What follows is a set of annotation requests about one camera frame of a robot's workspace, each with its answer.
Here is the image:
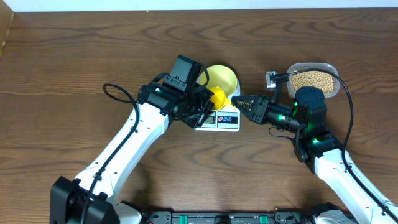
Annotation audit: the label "pale yellow bowl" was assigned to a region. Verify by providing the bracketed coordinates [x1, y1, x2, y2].
[206, 65, 240, 97]

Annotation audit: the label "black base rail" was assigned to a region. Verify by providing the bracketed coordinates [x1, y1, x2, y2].
[136, 202, 355, 224]

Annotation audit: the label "white digital kitchen scale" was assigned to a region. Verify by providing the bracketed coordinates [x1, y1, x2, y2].
[196, 94, 241, 132]

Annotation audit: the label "yellow measuring scoop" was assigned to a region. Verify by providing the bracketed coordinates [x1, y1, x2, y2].
[210, 86, 233, 111]

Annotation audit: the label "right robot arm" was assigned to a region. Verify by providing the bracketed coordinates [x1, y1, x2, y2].
[231, 86, 397, 223]

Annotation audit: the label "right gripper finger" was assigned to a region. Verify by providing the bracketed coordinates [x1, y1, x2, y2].
[241, 106, 255, 120]
[231, 95, 260, 108]

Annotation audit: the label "soybeans in container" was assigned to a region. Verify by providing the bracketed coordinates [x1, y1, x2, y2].
[290, 71, 335, 93]

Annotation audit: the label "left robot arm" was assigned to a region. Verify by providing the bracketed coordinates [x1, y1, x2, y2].
[50, 81, 214, 223]

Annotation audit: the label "clear plastic container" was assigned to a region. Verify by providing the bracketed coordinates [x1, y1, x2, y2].
[287, 62, 340, 98]

